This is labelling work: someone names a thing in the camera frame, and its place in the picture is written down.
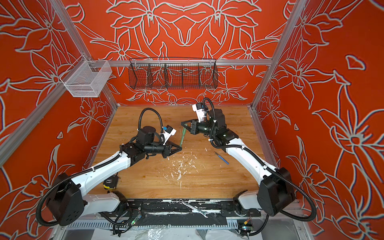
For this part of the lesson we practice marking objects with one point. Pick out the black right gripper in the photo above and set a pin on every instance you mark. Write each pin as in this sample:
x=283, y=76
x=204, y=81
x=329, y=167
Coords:
x=193, y=129

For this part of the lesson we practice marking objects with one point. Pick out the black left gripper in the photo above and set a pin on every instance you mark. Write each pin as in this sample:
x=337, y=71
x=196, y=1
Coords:
x=167, y=148

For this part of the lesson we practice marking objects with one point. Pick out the green pen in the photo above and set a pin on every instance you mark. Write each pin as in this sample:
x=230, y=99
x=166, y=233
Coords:
x=182, y=140

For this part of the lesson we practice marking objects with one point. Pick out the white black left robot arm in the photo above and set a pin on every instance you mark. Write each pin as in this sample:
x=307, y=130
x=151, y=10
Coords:
x=69, y=198

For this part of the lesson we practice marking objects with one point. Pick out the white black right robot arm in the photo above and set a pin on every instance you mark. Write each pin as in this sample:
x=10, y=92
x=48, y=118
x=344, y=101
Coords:
x=276, y=191

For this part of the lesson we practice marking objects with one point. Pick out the blue pen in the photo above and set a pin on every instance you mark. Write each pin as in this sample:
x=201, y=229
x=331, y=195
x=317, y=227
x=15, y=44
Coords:
x=220, y=157

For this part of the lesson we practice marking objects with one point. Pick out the yellow black tape measure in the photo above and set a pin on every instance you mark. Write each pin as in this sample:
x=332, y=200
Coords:
x=111, y=183

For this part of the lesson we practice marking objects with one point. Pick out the silver wrench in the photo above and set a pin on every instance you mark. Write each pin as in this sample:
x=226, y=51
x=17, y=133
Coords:
x=194, y=209

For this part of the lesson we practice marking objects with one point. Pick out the clear plastic bin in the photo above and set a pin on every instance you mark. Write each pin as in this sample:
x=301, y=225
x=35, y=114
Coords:
x=87, y=78

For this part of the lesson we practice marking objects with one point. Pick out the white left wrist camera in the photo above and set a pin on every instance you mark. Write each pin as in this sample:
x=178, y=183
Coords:
x=168, y=131

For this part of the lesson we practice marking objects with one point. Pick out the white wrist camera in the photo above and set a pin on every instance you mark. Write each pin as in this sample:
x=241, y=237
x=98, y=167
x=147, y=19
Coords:
x=168, y=131
x=201, y=111

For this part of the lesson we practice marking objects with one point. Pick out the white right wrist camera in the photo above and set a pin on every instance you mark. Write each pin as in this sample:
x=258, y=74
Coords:
x=201, y=111

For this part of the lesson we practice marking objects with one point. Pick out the black wire basket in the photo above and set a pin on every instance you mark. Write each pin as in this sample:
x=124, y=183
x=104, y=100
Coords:
x=173, y=74

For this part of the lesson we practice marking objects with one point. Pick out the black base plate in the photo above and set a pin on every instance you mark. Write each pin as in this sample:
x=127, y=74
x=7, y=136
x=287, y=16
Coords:
x=214, y=207

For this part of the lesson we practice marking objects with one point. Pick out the grey slotted cable duct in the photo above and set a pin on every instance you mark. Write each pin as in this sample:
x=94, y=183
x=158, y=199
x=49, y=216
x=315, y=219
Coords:
x=105, y=225

